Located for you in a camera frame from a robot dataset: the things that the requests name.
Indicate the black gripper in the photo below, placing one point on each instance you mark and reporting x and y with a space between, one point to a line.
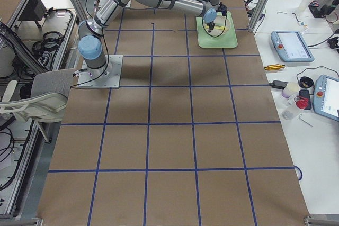
211 25

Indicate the yellow plastic fork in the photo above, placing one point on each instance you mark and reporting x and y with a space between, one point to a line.
220 28

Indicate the white round plate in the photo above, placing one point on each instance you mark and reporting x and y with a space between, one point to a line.
219 21

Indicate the light green plastic tray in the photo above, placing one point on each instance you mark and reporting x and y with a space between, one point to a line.
227 40

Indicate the upper blue teach pendant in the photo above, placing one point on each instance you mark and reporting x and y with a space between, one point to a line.
291 46

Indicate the blue teach pendant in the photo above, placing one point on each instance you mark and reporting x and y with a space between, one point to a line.
291 46
325 100

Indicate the black power adapter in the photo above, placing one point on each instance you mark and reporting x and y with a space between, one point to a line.
278 84

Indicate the white plastic cup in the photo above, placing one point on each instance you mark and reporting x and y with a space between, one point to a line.
290 89

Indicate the black round dish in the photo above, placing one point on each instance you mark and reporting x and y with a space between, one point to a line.
306 82

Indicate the clear plastic cup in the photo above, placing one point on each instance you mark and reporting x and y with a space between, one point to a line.
289 113

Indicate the red round cap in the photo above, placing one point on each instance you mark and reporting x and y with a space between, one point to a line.
301 102

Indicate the metal allen key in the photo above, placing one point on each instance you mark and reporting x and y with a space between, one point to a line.
304 121

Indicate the lower blue teach pendant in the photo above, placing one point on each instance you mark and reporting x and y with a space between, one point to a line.
325 100

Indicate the grey white office chair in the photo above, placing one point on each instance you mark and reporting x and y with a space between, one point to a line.
48 99

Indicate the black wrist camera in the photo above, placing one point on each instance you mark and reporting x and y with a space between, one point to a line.
222 8

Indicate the aluminium frame post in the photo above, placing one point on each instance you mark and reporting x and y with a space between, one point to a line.
260 1

